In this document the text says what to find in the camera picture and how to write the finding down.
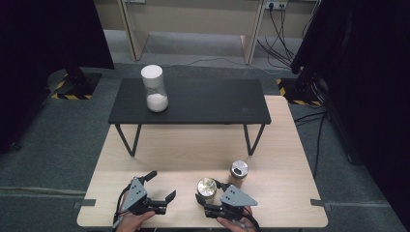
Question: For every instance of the white power socket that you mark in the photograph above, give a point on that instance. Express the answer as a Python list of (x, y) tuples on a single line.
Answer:
[(276, 4)]

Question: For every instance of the black stand with striped tape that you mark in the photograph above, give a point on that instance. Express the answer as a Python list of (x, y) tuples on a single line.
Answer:
[(77, 84), (301, 88)]

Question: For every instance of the beige desk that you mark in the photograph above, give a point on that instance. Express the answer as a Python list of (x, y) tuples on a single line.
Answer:
[(193, 16)]

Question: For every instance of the white-lidded jar of white powder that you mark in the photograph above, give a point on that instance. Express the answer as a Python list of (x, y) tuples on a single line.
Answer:
[(155, 87)]

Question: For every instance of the gold-lidded jar of tan powder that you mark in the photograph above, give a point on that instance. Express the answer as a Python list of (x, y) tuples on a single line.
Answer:
[(207, 188)]

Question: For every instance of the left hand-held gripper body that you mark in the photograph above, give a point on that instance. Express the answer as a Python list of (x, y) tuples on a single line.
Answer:
[(137, 195)]

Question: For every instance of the silver-lidded shaker jar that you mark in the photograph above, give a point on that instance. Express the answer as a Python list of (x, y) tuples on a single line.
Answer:
[(239, 170)]

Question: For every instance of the grey tape piece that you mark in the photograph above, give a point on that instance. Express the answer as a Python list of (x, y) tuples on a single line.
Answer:
[(317, 203), (87, 202)]

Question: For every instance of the black shelf with metal legs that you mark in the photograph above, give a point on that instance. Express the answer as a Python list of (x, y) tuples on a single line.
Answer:
[(209, 100)]

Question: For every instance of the person's right hand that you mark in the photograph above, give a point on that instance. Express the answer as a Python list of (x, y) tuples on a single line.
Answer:
[(237, 225)]

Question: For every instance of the person's left hand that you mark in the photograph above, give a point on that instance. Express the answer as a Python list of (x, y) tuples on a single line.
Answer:
[(132, 223)]

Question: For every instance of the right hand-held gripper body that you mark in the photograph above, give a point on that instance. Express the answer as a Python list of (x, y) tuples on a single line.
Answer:
[(237, 198)]

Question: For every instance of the black curtain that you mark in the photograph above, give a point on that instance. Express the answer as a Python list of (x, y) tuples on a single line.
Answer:
[(370, 80), (38, 48)]

